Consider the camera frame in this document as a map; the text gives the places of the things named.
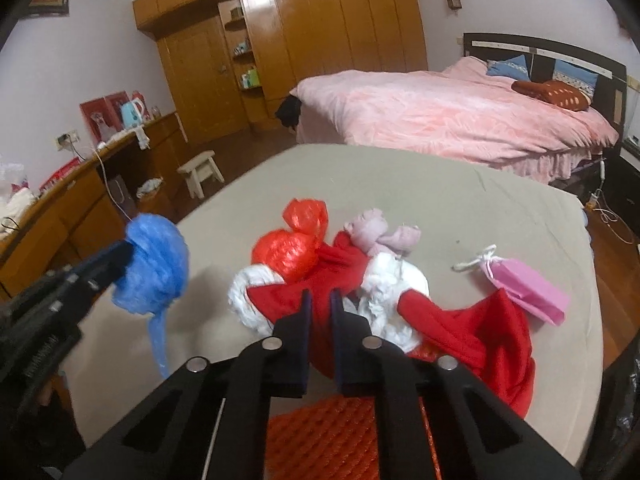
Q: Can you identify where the small white stool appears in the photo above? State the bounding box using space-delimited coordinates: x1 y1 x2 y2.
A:
177 150 225 200

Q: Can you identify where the red framed photo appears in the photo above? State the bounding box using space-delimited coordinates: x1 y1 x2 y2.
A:
80 99 121 142
105 91 130 121

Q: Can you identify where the orange red mat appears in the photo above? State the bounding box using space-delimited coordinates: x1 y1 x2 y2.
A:
265 345 443 480

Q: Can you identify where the white plastic bag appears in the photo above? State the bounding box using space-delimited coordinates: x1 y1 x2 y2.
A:
227 264 281 338
359 252 432 353

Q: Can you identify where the brown dotted cushion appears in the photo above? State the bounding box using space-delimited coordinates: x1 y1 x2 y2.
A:
511 79 593 112

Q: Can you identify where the black cloth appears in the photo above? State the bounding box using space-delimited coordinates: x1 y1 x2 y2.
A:
275 94 303 130

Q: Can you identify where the white bag pile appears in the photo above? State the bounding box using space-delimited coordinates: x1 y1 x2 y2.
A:
0 160 38 241

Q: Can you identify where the trash bin with black liner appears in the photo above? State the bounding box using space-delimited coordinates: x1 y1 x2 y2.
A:
590 345 640 480

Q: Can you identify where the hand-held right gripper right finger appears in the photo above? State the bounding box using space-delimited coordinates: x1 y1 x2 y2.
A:
331 289 583 480

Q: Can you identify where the red plastic bag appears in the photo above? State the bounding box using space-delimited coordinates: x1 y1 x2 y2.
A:
251 198 329 283

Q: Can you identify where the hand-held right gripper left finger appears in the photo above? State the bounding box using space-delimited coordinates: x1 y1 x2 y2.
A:
60 289 313 480

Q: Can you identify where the dark nightstand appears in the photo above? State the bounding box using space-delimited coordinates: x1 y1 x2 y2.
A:
617 130 640 196

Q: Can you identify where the light blue kettle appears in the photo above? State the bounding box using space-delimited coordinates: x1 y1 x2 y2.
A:
121 99 147 128

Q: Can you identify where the red packet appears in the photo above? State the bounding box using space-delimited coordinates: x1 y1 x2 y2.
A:
39 157 81 193

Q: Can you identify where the crumpled pink tissue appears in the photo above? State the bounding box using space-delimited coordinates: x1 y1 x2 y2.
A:
344 208 422 257

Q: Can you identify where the pink paper gift bag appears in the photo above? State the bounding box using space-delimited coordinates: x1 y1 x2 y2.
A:
452 244 572 326

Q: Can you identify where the pink bed duvet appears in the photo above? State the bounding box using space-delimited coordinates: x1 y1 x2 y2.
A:
290 56 621 186

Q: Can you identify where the white charging cable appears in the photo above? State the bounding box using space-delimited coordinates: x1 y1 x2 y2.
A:
92 146 132 222

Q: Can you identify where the red cloth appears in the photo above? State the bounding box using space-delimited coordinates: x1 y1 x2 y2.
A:
247 232 537 420

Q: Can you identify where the wooden wardrobe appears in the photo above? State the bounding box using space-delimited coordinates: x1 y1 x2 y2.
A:
132 0 428 136

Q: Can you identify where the white floor cable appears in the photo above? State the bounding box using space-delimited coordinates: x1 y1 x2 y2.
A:
595 195 637 244

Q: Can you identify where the long wooden cabinet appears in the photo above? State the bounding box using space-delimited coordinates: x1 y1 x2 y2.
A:
0 112 191 301

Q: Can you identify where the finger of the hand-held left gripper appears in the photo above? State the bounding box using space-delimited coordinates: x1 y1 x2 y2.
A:
47 240 133 286
50 262 128 317

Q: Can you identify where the blue pillow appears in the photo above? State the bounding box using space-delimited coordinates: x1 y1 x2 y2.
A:
552 60 598 96
487 55 531 78

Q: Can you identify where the dark bed frame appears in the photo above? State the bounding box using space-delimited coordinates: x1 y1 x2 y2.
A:
550 157 607 192

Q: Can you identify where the dark wooden headboard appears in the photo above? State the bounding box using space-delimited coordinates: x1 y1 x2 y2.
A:
462 32 628 131

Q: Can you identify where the small basket with cloth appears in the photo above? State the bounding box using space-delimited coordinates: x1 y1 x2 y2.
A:
136 177 168 206

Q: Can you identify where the blue plastic bag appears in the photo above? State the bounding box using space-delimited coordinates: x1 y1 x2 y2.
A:
111 212 192 380

